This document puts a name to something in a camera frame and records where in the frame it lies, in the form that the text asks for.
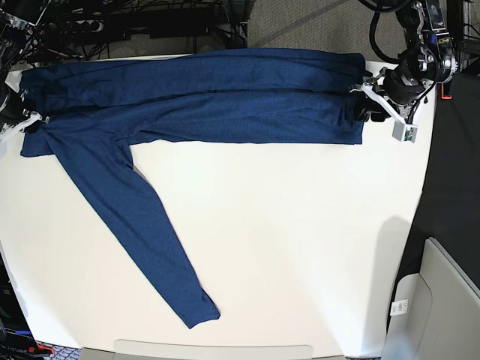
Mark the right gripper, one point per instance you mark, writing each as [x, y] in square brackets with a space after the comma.
[30, 121]

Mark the grey plastic bin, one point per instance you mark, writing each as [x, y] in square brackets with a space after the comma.
[435, 312]

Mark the black box with red label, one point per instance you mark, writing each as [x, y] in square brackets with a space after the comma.
[17, 340]

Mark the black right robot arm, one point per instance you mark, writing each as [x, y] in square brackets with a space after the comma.
[15, 117]

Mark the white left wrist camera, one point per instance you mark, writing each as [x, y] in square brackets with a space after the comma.
[405, 133]

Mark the blue long-sleeve shirt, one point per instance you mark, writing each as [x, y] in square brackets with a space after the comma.
[97, 110]

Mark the red clamp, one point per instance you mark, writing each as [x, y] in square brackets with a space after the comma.
[444, 92]

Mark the white power strip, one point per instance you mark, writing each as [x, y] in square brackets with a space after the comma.
[85, 26]

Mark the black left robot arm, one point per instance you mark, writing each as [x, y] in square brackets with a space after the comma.
[427, 61]

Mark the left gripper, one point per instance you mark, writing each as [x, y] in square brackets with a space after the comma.
[393, 93]

